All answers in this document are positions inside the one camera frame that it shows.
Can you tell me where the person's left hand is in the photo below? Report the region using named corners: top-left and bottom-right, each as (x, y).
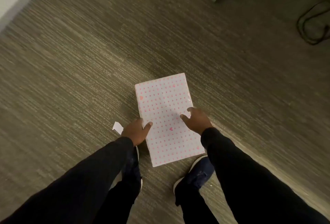
top-left (121, 118), bottom-right (153, 147)

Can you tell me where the person's left trouser leg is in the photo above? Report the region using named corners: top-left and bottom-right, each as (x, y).
top-left (91, 180), bottom-right (141, 224)

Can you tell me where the person's left forearm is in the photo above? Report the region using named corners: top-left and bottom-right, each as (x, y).
top-left (0, 136), bottom-right (134, 224)

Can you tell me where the person's trouser leg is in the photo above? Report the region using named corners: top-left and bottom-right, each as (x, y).
top-left (175, 185), bottom-right (219, 224)
top-left (91, 180), bottom-right (141, 224)

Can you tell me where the person's dark shoe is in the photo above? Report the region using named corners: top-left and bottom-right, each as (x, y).
top-left (173, 155), bottom-right (215, 206)
top-left (121, 146), bottom-right (143, 193)

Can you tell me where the heart-patterned gift box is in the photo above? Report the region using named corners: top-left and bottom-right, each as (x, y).
top-left (135, 73), bottom-right (206, 168)

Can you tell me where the person's right dark shoe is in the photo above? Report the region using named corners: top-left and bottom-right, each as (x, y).
top-left (173, 155), bottom-right (215, 206)

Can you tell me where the person's right forearm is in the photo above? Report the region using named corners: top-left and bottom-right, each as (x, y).
top-left (201, 127), bottom-right (330, 224)

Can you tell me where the person's left dark shoe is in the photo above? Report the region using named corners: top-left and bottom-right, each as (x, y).
top-left (121, 146), bottom-right (143, 193)

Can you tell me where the person's right trouser leg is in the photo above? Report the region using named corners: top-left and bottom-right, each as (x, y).
top-left (175, 185), bottom-right (219, 224)

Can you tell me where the person's right hand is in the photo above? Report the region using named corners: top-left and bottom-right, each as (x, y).
top-left (180, 107), bottom-right (214, 136)

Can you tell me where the black cable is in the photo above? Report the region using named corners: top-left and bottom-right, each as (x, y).
top-left (296, 0), bottom-right (330, 45)

